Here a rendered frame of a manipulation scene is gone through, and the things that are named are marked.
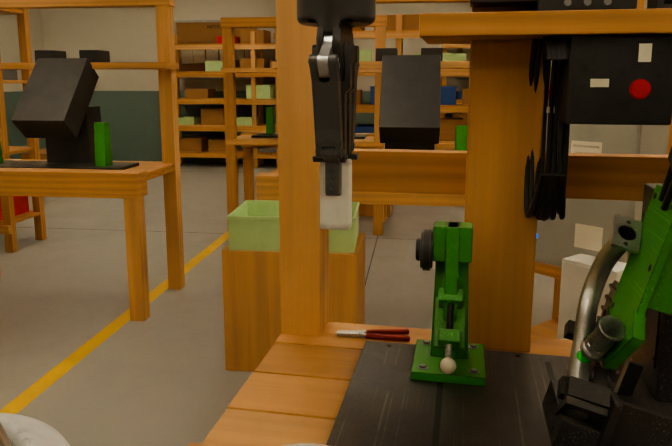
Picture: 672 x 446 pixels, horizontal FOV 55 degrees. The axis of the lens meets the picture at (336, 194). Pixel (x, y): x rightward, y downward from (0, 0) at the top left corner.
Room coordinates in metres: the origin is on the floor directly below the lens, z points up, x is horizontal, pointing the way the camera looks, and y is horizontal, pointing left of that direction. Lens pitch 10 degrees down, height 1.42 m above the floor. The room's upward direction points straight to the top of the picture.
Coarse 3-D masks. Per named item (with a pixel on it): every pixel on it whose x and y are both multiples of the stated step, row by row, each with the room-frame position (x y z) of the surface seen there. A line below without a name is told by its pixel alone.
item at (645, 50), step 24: (576, 48) 1.11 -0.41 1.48; (600, 48) 1.10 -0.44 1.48; (624, 48) 1.09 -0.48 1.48; (648, 48) 1.09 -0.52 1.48; (576, 72) 1.11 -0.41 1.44; (600, 72) 1.10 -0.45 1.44; (624, 72) 1.09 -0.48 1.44; (648, 72) 1.09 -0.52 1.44; (576, 96) 1.11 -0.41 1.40; (600, 96) 1.10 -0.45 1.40; (624, 96) 1.09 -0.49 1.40; (648, 96) 1.09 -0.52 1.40; (576, 120) 1.11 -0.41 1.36; (600, 120) 1.10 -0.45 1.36; (624, 120) 1.09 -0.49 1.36; (648, 120) 1.08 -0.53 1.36
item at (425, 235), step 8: (424, 232) 1.12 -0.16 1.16; (432, 232) 1.13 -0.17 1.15; (416, 240) 1.13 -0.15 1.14; (424, 240) 1.10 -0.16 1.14; (432, 240) 1.11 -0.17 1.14; (416, 248) 1.12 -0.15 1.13; (424, 248) 1.10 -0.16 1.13; (432, 248) 1.11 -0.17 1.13; (416, 256) 1.12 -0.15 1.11; (424, 256) 1.10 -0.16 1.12; (424, 264) 1.10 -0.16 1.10; (432, 264) 1.13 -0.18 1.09
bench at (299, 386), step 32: (288, 352) 1.22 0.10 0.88; (320, 352) 1.22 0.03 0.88; (352, 352) 1.22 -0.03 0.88; (544, 352) 1.22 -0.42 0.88; (256, 384) 1.08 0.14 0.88; (288, 384) 1.08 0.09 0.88; (320, 384) 1.08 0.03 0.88; (224, 416) 0.97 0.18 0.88; (256, 416) 0.97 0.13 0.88; (288, 416) 0.97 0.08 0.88; (320, 416) 0.97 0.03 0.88
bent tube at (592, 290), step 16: (624, 224) 0.93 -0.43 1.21; (640, 224) 0.93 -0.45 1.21; (608, 240) 0.95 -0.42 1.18; (624, 240) 0.91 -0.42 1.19; (640, 240) 0.91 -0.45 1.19; (608, 256) 0.95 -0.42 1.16; (592, 272) 0.99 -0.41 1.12; (608, 272) 0.98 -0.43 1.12; (592, 288) 0.98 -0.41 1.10; (592, 304) 0.97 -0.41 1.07; (576, 320) 0.97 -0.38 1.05; (592, 320) 0.96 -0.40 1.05; (576, 336) 0.94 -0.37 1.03; (576, 352) 0.92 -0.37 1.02; (576, 368) 0.90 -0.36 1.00
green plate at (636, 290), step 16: (656, 192) 0.92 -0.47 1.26; (656, 208) 0.90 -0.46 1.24; (656, 224) 0.88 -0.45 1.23; (656, 240) 0.86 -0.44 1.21; (640, 256) 0.89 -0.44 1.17; (656, 256) 0.83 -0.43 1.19; (624, 272) 0.94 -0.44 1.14; (640, 272) 0.87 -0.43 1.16; (656, 272) 0.83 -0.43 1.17; (624, 288) 0.91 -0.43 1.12; (640, 288) 0.85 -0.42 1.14; (656, 288) 0.84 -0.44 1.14; (624, 304) 0.89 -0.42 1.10; (640, 304) 0.83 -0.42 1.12; (656, 304) 0.84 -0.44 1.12
